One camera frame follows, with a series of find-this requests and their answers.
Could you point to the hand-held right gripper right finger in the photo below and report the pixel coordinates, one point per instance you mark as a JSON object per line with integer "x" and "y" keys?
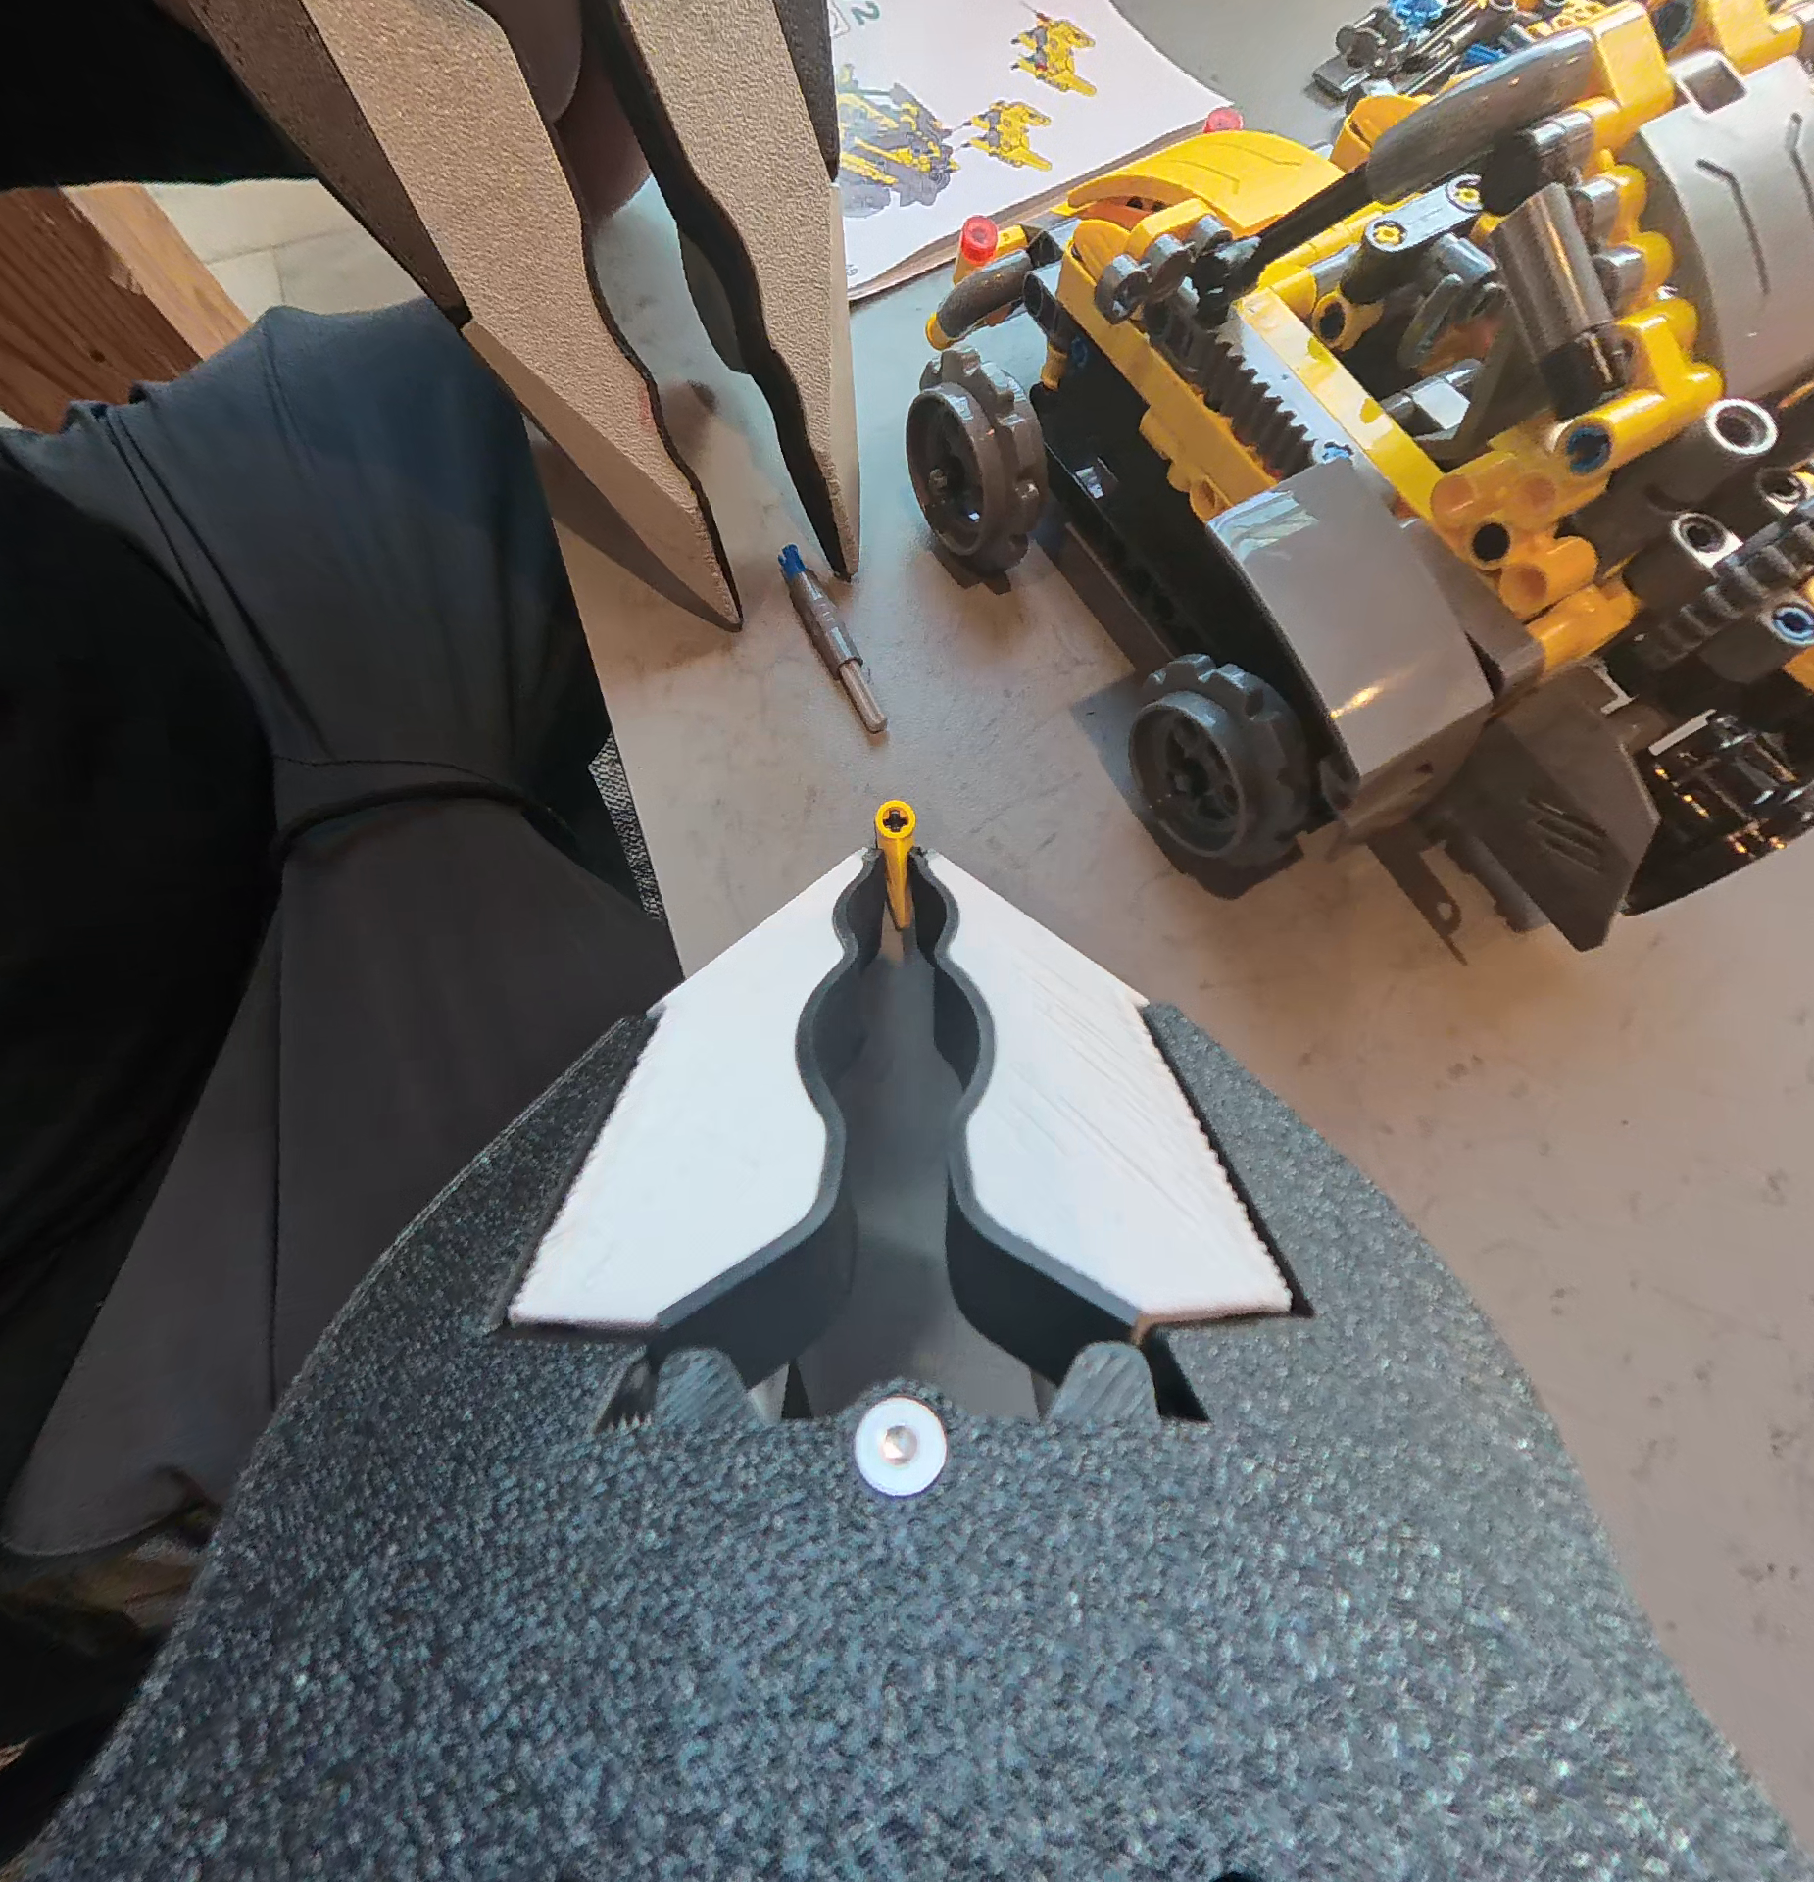
{"x": 1097, "y": 1133}

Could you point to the instruction booklet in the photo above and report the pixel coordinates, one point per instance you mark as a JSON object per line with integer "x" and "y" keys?
{"x": 993, "y": 132}

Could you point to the pile of loose brick pieces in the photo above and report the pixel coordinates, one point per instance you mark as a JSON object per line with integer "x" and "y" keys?
{"x": 1362, "y": 43}

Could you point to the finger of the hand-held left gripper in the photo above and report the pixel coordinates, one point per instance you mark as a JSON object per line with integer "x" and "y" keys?
{"x": 525, "y": 265}
{"x": 760, "y": 176}

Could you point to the person's dark clothing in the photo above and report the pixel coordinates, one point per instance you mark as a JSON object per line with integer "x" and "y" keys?
{"x": 332, "y": 589}

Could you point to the wooden board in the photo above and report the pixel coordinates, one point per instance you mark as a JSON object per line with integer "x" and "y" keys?
{"x": 83, "y": 294}

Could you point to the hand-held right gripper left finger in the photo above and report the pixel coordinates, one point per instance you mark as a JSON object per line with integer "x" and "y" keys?
{"x": 685, "y": 1148}

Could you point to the small yellow tooth piece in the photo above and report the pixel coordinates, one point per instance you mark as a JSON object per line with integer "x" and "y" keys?
{"x": 894, "y": 831}

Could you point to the grey axle pin blue tip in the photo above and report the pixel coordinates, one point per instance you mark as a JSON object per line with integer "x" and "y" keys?
{"x": 833, "y": 641}

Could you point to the grey desk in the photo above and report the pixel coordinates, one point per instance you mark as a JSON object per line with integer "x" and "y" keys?
{"x": 1290, "y": 1102}

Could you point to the yellow toy brick vehicle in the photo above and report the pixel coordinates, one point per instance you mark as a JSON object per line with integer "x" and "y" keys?
{"x": 1217, "y": 190}

